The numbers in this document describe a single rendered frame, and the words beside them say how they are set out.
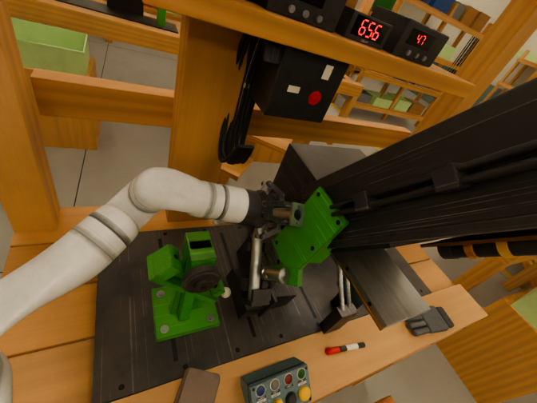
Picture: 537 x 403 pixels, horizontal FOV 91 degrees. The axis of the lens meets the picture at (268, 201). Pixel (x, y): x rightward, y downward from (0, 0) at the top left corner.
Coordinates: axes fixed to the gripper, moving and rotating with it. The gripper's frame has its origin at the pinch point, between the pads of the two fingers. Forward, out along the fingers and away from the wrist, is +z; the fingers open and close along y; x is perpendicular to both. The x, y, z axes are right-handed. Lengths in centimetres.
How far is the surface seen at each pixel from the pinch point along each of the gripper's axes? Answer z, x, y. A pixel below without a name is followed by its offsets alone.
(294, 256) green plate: 2.9, -1.0, -9.9
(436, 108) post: 71, -5, 53
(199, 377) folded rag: -14.5, 5.8, -37.0
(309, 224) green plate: 2.9, -4.7, -1.9
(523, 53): 805, 71, 503
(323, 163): 14.7, 3.2, 16.5
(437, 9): 404, 124, 392
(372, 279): 19.2, -12.4, -13.3
